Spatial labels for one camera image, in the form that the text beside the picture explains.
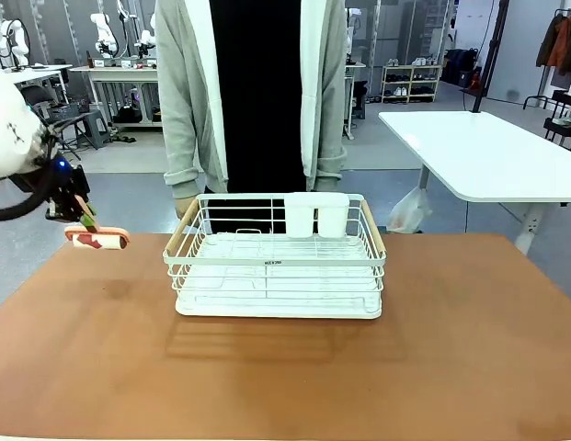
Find person left forearm grey sleeve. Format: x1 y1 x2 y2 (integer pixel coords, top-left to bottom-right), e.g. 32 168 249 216
307 82 348 193

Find white background desk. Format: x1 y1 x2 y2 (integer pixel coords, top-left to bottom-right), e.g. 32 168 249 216
4 63 74 105

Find black slanted stand pole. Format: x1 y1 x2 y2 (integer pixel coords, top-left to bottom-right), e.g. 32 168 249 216
471 0 512 114

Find black left arm cable sleeve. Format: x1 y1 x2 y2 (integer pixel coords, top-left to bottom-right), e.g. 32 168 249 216
0 153 62 223

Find orange lint roller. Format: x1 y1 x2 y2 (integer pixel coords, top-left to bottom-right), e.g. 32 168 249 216
63 209 131 252

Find person right hand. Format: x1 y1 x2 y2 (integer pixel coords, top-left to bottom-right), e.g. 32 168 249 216
174 196 195 221

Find hanging brown jackets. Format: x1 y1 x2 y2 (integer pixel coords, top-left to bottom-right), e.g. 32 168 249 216
535 9 571 78

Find person torso grey cardigan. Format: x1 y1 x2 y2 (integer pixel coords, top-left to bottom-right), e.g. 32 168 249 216
154 0 348 235

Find large white side table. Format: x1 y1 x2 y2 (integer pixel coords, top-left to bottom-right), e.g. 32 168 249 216
378 109 571 256

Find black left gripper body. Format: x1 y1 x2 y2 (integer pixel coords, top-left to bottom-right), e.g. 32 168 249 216
44 159 92 222

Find white workbench with robots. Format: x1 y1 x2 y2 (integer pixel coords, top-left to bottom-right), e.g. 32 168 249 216
67 62 160 128

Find translucent plastic bag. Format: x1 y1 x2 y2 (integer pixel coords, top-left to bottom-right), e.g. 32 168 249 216
386 185 434 234

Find black office chair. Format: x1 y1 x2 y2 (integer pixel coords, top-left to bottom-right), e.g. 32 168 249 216
18 84 85 161

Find white wire dish rack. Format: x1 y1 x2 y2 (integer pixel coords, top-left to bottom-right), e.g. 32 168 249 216
163 192 388 321

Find wooden shoe rack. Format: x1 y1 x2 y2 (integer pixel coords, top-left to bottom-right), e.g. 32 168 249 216
381 63 445 105

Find person right forearm grey sleeve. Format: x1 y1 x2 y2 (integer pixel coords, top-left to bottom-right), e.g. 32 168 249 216
155 82 208 200

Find white plastic cutlery holder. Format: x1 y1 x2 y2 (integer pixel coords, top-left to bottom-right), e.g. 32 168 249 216
282 191 350 240

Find black luggage bags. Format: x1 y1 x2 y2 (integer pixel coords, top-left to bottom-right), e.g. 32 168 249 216
442 47 480 88

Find grey plastic stool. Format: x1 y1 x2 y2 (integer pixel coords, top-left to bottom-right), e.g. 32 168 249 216
74 108 112 151

